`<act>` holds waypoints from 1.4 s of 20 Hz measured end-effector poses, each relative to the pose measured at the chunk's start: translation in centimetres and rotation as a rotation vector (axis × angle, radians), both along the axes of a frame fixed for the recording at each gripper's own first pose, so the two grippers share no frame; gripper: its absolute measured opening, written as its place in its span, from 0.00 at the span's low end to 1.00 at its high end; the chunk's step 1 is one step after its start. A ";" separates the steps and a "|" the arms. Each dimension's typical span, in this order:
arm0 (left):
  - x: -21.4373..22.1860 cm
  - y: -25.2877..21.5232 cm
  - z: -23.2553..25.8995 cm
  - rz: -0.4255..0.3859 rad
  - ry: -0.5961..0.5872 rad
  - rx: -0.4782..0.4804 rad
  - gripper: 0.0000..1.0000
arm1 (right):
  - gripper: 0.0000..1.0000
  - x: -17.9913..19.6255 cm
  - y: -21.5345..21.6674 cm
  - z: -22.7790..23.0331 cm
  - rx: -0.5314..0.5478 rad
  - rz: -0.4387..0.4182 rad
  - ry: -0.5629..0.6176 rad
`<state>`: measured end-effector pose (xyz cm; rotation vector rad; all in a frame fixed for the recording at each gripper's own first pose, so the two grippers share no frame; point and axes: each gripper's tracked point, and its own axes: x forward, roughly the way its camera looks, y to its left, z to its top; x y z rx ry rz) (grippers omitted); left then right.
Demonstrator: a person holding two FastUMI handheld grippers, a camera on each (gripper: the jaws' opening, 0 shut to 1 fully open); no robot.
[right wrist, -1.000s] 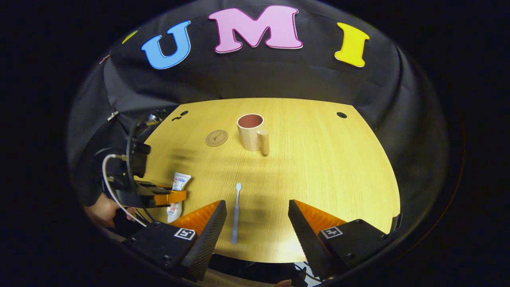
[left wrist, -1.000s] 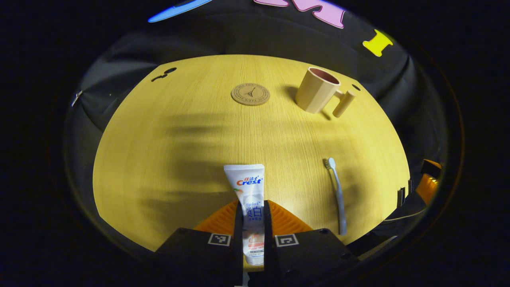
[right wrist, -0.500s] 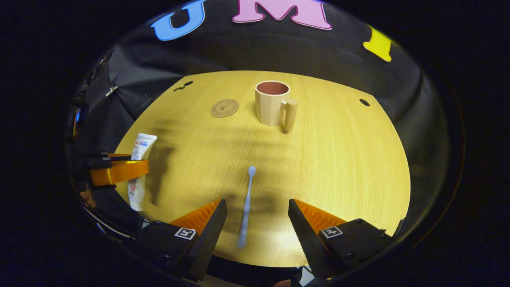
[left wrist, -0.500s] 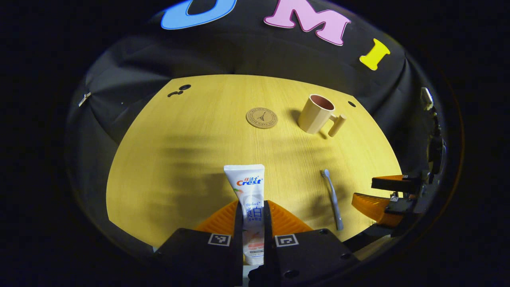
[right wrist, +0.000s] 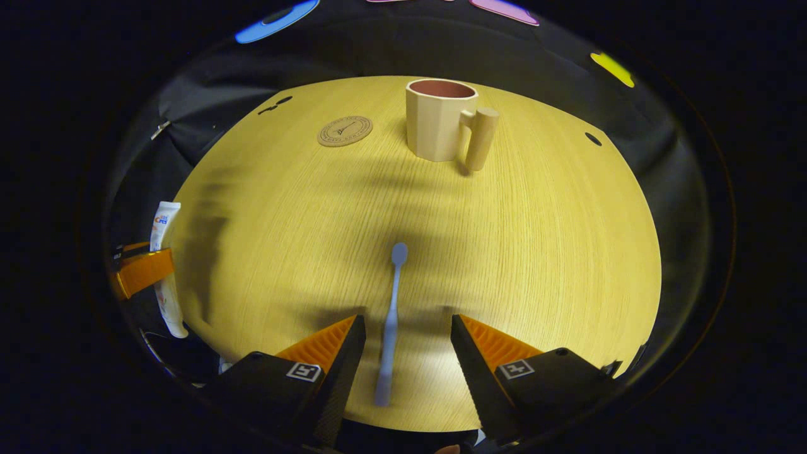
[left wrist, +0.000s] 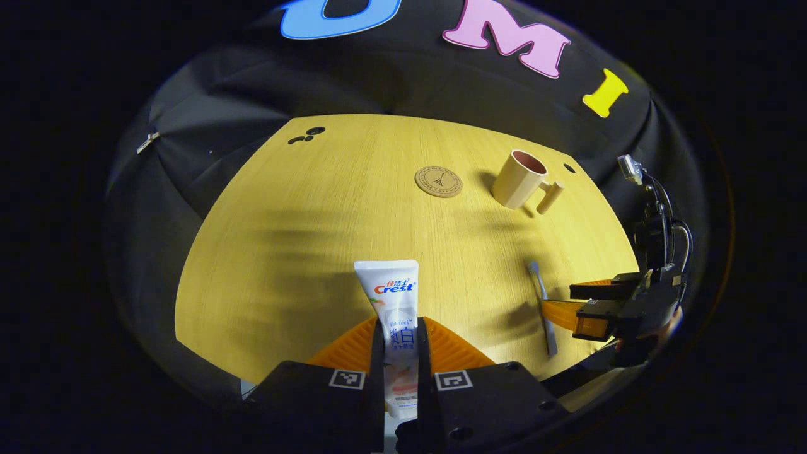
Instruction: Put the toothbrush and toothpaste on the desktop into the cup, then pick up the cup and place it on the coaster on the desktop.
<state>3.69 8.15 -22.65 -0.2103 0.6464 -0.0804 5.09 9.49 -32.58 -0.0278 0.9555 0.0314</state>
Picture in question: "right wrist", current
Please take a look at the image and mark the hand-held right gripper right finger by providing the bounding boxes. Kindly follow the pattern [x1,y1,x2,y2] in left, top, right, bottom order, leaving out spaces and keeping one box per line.
[450,314,625,445]

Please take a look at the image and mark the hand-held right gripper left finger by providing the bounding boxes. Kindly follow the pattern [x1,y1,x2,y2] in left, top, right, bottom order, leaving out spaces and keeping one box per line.
[202,315,367,450]

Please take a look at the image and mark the white toothpaste tube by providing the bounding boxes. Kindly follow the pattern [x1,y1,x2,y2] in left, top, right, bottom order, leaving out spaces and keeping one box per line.
[149,201,190,339]

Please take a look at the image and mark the pale blue toothbrush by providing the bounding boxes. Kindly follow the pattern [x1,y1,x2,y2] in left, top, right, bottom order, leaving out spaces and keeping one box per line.
[374,242,409,407]

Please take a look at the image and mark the round brown coaster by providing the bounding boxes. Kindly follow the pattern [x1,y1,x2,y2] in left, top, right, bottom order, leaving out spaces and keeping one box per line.
[316,115,374,148]

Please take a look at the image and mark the beige cup with brown inside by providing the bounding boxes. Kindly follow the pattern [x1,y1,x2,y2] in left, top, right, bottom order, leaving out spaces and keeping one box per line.
[405,78,500,172]

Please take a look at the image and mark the light wooden desktop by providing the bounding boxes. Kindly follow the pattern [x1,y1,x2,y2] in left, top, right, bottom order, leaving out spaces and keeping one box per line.
[170,76,663,433]

